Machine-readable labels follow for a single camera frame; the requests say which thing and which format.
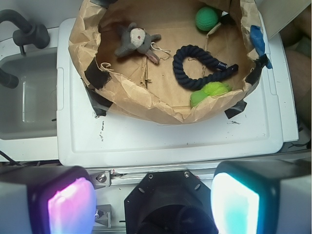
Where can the green rubber ball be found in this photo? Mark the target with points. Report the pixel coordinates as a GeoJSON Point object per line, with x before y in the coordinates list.
{"type": "Point", "coordinates": [206, 18]}

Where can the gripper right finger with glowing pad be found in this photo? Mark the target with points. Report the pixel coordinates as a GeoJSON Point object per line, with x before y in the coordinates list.
{"type": "Point", "coordinates": [268, 196]}

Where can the blue tape piece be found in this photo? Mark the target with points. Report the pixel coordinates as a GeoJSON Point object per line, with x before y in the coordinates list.
{"type": "Point", "coordinates": [257, 40]}

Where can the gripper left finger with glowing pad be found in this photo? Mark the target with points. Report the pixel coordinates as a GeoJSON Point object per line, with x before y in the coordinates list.
{"type": "Point", "coordinates": [46, 200]}

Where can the white sink basin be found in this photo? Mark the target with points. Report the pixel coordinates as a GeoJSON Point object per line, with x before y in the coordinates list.
{"type": "Point", "coordinates": [28, 112]}

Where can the grey plush bunny toy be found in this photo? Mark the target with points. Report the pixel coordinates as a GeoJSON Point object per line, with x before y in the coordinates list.
{"type": "Point", "coordinates": [137, 39]}

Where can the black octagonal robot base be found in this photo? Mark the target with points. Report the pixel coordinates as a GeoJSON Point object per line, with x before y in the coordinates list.
{"type": "Point", "coordinates": [175, 202]}

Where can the lime green fuzzy toy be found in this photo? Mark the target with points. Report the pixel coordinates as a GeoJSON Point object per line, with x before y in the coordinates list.
{"type": "Point", "coordinates": [210, 89]}

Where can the white plastic tray lid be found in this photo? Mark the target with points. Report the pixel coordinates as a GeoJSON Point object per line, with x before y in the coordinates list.
{"type": "Point", "coordinates": [117, 140]}

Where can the black faucet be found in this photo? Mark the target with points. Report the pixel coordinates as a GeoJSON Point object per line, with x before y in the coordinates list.
{"type": "Point", "coordinates": [27, 33]}

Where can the brown paper bag bin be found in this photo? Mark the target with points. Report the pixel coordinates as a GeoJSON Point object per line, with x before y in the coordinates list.
{"type": "Point", "coordinates": [134, 85]}

